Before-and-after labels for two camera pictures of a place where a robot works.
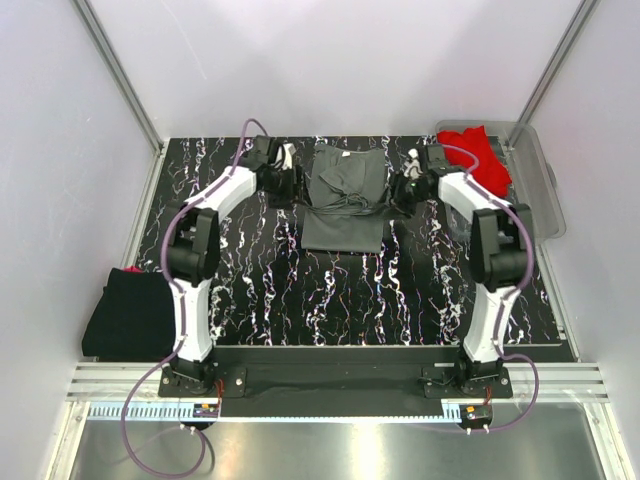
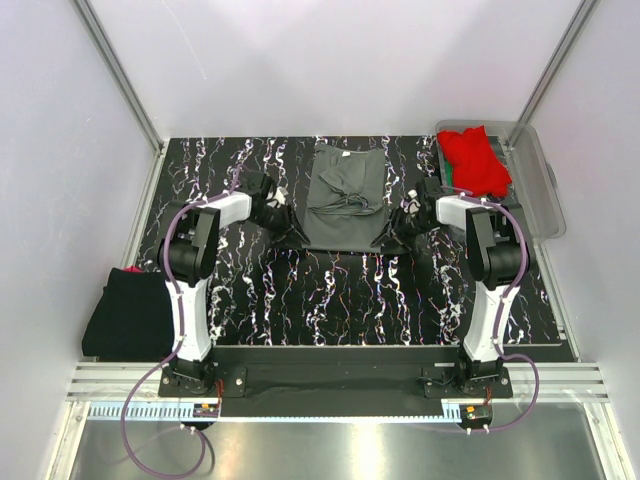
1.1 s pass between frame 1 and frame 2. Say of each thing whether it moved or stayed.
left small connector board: stayed
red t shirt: stayed
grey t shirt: stayed
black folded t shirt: stayed
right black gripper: moved
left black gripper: moved
